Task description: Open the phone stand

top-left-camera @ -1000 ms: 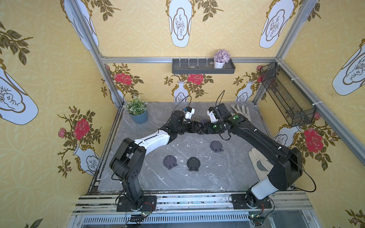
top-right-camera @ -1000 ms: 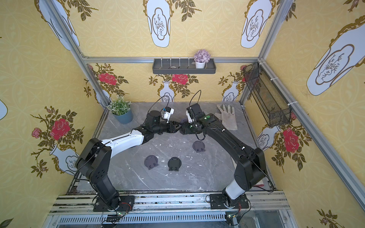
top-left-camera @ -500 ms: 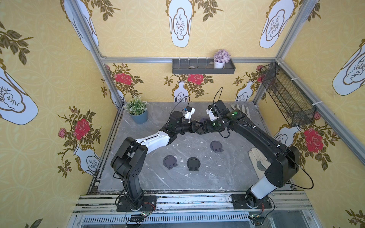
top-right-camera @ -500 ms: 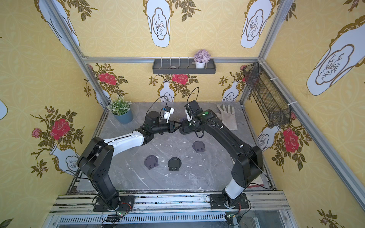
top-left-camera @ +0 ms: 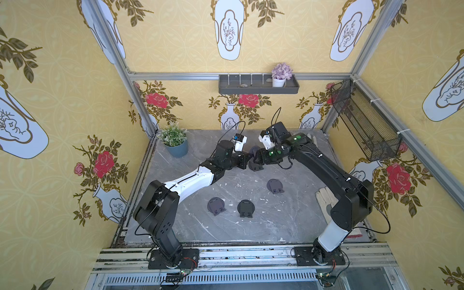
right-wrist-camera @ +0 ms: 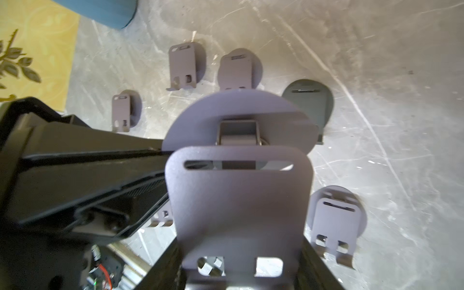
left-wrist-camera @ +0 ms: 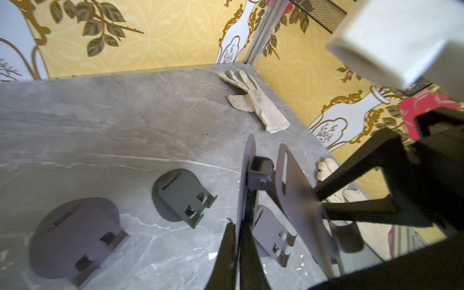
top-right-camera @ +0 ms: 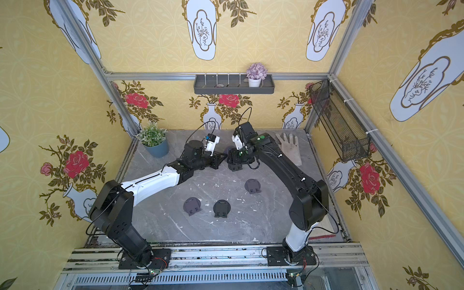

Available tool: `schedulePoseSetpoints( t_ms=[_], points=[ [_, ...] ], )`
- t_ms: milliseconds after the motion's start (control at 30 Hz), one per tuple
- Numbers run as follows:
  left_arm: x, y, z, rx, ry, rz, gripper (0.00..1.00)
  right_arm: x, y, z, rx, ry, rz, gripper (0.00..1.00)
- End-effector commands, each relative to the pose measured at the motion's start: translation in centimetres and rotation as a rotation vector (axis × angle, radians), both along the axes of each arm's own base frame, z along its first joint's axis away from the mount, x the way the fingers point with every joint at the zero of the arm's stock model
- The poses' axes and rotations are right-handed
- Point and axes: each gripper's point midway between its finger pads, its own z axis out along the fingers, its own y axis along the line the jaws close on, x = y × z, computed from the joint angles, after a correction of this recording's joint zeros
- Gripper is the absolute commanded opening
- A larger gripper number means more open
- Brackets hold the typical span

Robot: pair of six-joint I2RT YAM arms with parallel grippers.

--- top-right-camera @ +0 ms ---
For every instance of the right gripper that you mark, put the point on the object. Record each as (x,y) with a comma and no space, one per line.
(235,157)

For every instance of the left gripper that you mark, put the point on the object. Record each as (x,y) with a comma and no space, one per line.
(212,158)

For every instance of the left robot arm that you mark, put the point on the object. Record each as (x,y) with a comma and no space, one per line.
(112,211)

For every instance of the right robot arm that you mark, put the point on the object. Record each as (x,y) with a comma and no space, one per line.
(310,197)

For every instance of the black phone stand front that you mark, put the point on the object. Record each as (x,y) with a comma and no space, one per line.
(222,208)

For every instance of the purple phone stand front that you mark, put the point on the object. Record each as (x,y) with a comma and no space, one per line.
(192,206)

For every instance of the grey work glove back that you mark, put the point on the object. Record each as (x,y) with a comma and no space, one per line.
(289,145)

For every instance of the green plant blue pot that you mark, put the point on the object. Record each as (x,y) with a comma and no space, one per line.
(154,139)

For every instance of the purple flower white pot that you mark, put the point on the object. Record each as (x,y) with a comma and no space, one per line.
(256,73)

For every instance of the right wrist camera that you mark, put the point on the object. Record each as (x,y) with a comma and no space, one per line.
(238,141)

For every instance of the grey wall shelf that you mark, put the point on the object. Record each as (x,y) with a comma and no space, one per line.
(230,83)

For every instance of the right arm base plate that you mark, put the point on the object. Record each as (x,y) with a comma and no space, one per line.
(281,256)

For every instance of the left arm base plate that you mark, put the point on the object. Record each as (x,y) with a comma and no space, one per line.
(152,259)

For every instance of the black wire mesh basket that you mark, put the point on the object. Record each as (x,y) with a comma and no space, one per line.
(344,130)

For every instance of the aluminium frame rail front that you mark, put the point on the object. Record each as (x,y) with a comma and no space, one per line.
(332,266)

